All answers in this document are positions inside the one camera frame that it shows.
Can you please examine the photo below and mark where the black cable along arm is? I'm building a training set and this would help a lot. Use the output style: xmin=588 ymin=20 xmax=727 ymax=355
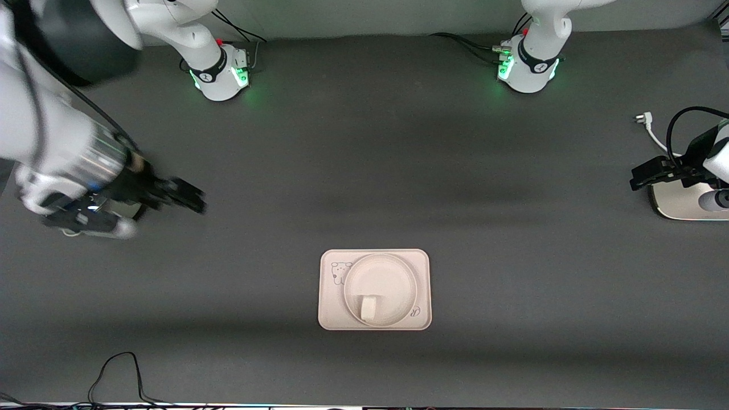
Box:
xmin=665 ymin=106 xmax=729 ymax=171

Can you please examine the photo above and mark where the black cable loop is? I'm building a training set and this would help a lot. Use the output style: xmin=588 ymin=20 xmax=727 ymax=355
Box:
xmin=0 ymin=351 xmax=211 ymax=409

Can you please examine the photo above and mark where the white power cable with plug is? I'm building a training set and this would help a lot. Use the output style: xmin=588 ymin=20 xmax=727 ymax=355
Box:
xmin=634 ymin=112 xmax=687 ymax=160

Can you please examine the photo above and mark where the black arm base cable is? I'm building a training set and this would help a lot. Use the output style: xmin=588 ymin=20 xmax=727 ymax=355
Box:
xmin=214 ymin=9 xmax=268 ymax=72
xmin=430 ymin=11 xmax=533 ymax=66

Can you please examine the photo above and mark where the cream toaster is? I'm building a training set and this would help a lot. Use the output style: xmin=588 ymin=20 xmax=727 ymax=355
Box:
xmin=648 ymin=181 xmax=729 ymax=221

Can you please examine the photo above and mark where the round beige plate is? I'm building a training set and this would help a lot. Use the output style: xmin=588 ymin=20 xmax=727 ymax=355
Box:
xmin=343 ymin=253 xmax=418 ymax=329

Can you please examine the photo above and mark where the beige rectangular printed tray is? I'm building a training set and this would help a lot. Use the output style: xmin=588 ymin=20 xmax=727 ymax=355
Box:
xmin=318 ymin=249 xmax=432 ymax=331

